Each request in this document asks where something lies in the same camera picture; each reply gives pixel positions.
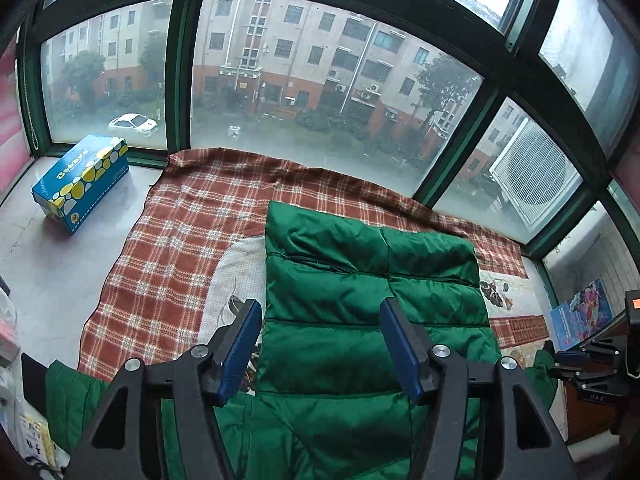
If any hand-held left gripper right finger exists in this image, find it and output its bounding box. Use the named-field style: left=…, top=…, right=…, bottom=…
left=379, top=297, right=578, bottom=480

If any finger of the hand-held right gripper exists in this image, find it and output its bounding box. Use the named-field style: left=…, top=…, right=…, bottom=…
left=554, top=350, right=591, bottom=367
left=549, top=366, right=591, bottom=386

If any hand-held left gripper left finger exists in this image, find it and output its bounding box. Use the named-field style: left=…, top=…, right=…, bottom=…
left=65, top=299, right=263, bottom=480

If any green padded jacket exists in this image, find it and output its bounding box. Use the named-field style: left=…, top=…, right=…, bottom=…
left=44, top=200, right=558, bottom=480

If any brown wooden board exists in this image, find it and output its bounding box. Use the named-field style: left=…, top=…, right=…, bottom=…
left=560, top=320, right=640, bottom=446

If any colourful poster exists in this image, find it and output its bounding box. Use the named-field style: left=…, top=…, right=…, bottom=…
left=549, top=279, right=613, bottom=351

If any red plaid floral blanket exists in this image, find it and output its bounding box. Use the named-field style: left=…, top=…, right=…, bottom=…
left=77, top=147, right=568, bottom=443

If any white outdoor air conditioner unit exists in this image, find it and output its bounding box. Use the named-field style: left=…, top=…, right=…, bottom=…
left=489, top=117, right=583, bottom=228

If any pink curtain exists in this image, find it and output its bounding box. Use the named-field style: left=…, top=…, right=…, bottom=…
left=0, top=35, right=31, bottom=196
left=612, top=147, right=640, bottom=198

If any yellow printed packet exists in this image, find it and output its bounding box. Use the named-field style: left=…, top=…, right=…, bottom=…
left=15, top=410, right=57, bottom=472

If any blue spotted tissue box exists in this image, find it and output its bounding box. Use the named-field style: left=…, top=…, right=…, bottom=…
left=31, top=135, right=129, bottom=237

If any clear plastic bag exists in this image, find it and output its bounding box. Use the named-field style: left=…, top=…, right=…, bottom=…
left=0, top=287, right=22, bottom=368

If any white car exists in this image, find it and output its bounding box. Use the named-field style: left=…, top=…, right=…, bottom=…
left=107, top=112, right=158, bottom=137

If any green window frame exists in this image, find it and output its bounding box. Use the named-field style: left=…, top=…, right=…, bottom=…
left=15, top=0, right=640, bottom=311

